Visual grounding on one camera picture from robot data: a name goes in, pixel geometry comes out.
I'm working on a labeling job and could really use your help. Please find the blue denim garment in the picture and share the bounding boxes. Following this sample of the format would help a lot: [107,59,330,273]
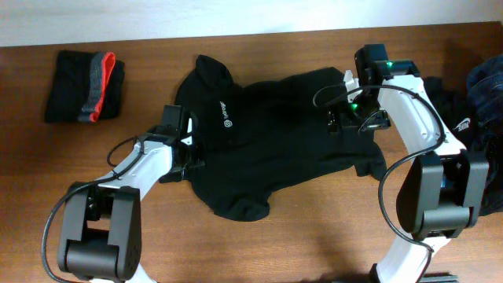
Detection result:
[467,54,502,127]

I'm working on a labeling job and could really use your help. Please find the black left camera cable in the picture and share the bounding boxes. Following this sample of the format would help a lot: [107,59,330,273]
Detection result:
[41,109,200,283]

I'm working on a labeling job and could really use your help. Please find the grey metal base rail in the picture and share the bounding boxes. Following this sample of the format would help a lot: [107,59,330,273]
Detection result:
[419,274,460,283]

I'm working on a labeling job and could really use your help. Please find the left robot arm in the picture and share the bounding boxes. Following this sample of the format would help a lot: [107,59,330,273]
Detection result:
[48,105,200,282]

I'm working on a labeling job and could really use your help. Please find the folded black garment red band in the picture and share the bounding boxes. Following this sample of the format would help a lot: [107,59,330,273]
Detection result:
[44,50,125,123]

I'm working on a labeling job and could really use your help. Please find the black clothes pile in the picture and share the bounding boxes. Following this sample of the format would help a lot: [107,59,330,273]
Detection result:
[424,77,502,216]

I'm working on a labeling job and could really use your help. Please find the black camera cable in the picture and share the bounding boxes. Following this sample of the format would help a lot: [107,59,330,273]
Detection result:
[312,83,447,283]
[41,109,200,283]

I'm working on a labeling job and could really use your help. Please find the black right camera cable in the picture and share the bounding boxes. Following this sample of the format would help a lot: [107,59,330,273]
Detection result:
[312,83,447,283]

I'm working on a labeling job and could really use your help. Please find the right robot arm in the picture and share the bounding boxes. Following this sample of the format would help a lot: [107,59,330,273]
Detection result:
[322,44,490,283]

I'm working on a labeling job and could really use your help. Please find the black t-shirt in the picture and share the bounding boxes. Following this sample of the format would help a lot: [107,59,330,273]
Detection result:
[161,55,387,222]

